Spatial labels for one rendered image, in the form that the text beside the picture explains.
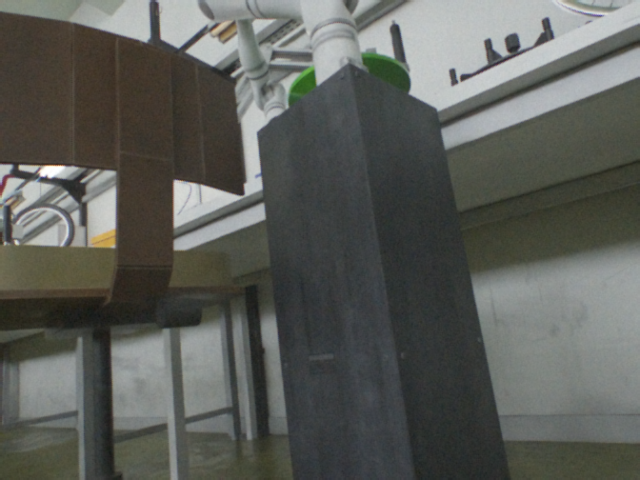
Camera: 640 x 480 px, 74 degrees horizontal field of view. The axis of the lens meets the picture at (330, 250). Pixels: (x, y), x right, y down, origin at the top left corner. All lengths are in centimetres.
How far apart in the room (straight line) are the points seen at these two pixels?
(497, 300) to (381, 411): 128
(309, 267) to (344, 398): 20
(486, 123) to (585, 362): 107
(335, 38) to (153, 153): 41
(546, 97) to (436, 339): 52
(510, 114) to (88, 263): 78
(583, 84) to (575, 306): 100
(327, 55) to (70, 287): 57
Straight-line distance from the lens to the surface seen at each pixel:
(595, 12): 136
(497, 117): 94
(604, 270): 176
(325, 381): 65
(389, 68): 107
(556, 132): 121
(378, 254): 57
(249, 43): 136
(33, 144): 62
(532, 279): 179
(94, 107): 64
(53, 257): 64
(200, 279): 69
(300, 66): 162
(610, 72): 93
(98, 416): 81
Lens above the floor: 46
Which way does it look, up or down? 12 degrees up
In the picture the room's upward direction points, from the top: 8 degrees counter-clockwise
